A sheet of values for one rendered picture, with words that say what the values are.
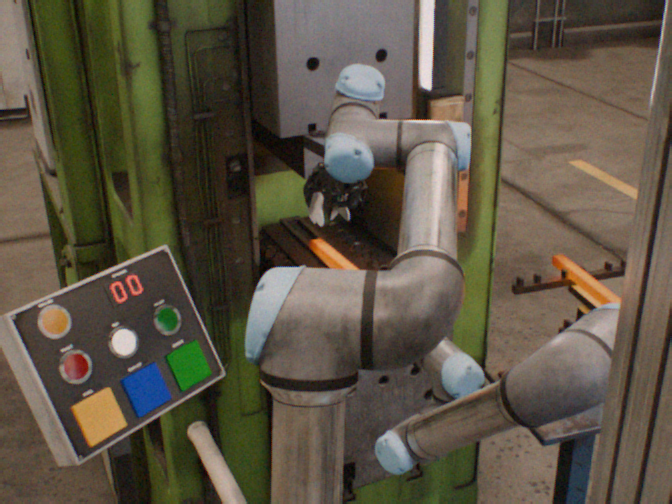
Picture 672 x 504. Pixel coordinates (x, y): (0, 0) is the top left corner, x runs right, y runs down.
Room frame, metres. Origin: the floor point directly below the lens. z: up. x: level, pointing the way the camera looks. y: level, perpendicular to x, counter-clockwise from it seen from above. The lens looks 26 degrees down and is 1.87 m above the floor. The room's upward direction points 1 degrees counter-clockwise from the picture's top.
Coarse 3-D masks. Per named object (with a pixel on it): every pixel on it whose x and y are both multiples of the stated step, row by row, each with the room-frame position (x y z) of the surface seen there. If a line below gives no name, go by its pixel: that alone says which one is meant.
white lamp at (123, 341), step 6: (120, 330) 1.26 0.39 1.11; (126, 330) 1.27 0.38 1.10; (114, 336) 1.25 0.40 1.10; (120, 336) 1.25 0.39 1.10; (126, 336) 1.26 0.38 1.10; (132, 336) 1.27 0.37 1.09; (114, 342) 1.24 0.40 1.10; (120, 342) 1.25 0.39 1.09; (126, 342) 1.25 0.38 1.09; (132, 342) 1.26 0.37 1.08; (114, 348) 1.23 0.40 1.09; (120, 348) 1.24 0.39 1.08; (126, 348) 1.25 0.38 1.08; (132, 348) 1.25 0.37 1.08
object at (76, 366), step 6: (72, 354) 1.18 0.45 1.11; (78, 354) 1.19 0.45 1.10; (66, 360) 1.17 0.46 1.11; (72, 360) 1.18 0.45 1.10; (78, 360) 1.18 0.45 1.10; (84, 360) 1.19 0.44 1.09; (66, 366) 1.16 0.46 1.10; (72, 366) 1.17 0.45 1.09; (78, 366) 1.18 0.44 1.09; (84, 366) 1.18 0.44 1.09; (66, 372) 1.16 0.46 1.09; (72, 372) 1.16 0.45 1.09; (78, 372) 1.17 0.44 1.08; (84, 372) 1.18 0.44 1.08; (72, 378) 1.16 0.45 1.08; (78, 378) 1.16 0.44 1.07
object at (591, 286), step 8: (552, 256) 1.81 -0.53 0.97; (560, 256) 1.81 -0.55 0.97; (552, 264) 1.81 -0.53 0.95; (560, 264) 1.77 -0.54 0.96; (568, 264) 1.76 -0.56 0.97; (576, 272) 1.72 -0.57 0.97; (584, 272) 1.72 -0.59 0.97; (576, 280) 1.71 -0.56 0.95; (584, 280) 1.68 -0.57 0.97; (592, 280) 1.68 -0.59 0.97; (584, 288) 1.67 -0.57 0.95; (592, 288) 1.64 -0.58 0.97; (600, 288) 1.64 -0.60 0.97; (592, 296) 1.64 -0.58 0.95; (600, 296) 1.61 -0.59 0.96; (608, 296) 1.60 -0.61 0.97; (616, 296) 1.60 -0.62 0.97
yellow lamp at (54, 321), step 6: (48, 312) 1.21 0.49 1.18; (54, 312) 1.21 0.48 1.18; (60, 312) 1.22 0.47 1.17; (42, 318) 1.19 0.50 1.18; (48, 318) 1.20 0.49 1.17; (54, 318) 1.20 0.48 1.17; (60, 318) 1.21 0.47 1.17; (66, 318) 1.22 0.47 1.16; (42, 324) 1.19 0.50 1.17; (48, 324) 1.19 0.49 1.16; (54, 324) 1.20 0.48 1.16; (60, 324) 1.20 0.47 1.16; (66, 324) 1.21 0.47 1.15; (48, 330) 1.19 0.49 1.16; (54, 330) 1.19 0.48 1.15; (60, 330) 1.20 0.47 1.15
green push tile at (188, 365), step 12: (180, 348) 1.30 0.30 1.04; (192, 348) 1.32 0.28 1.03; (168, 360) 1.28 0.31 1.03; (180, 360) 1.29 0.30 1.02; (192, 360) 1.30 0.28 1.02; (204, 360) 1.32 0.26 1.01; (180, 372) 1.27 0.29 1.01; (192, 372) 1.29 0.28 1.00; (204, 372) 1.30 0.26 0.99; (180, 384) 1.26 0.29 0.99; (192, 384) 1.27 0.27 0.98
